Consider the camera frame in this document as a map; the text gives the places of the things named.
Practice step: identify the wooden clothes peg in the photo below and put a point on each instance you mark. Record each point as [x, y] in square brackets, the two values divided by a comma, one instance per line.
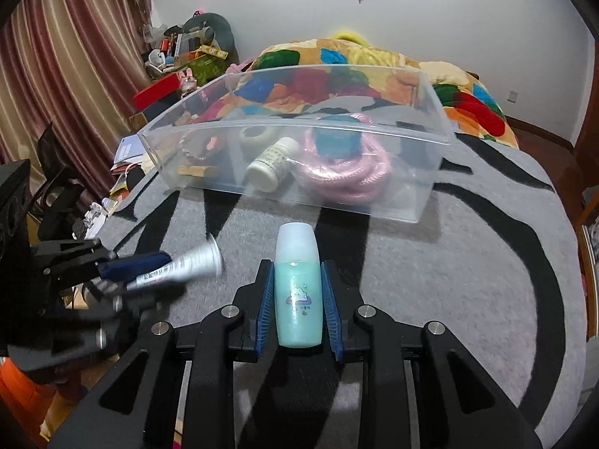
[199, 171]

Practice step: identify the orange cloth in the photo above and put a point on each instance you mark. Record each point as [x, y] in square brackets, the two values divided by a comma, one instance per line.
[18, 393]

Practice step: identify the grey black-striped mat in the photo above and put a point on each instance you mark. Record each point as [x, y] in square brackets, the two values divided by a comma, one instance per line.
[468, 252]

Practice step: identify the colourful patchwork blanket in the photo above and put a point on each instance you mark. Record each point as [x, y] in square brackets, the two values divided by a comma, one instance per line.
[468, 103]

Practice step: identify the dark teal round item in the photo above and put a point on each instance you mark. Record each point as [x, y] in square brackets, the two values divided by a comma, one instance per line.
[334, 142]

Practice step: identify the yellow plush pillow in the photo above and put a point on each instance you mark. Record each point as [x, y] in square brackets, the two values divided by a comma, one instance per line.
[353, 37]

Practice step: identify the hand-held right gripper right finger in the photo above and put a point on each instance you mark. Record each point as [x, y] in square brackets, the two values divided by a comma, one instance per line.
[331, 308]

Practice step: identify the clear plastic storage box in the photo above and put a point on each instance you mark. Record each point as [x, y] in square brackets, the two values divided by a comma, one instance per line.
[299, 103]

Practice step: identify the wooden furniture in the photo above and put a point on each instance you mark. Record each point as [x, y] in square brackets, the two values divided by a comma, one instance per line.
[590, 173]

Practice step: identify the teal lotion bottle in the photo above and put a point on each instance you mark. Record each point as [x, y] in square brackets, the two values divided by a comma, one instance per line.
[298, 285]

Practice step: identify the white ointment tube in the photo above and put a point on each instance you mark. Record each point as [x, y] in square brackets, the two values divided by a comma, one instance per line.
[194, 262]

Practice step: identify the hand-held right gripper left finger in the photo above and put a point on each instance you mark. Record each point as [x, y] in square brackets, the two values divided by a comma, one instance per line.
[265, 308]

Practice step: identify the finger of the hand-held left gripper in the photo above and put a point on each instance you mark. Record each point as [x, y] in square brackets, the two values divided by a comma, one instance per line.
[135, 263]
[149, 292]

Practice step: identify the small white pill bottle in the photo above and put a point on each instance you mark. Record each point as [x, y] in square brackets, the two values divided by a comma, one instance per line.
[270, 163]

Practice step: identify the pile of papers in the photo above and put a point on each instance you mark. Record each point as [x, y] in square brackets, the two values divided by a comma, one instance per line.
[126, 154]

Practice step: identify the red flat box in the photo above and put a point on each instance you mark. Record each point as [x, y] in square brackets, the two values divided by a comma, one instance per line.
[157, 91]

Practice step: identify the black chair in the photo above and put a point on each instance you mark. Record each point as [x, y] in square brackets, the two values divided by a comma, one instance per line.
[56, 182]

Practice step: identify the pink bunny toy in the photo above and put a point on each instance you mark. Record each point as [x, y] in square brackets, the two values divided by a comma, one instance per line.
[188, 82]

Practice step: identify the green cardboard box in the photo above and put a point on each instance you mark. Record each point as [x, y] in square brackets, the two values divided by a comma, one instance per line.
[208, 68]

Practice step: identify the wall socket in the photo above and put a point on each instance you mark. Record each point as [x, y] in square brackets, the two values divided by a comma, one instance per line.
[513, 96]

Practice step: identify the striped pink curtain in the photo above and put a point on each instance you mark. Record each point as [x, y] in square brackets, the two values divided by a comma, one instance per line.
[56, 56]

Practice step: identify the white tape roll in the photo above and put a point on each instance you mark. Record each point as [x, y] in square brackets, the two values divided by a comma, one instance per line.
[255, 138]

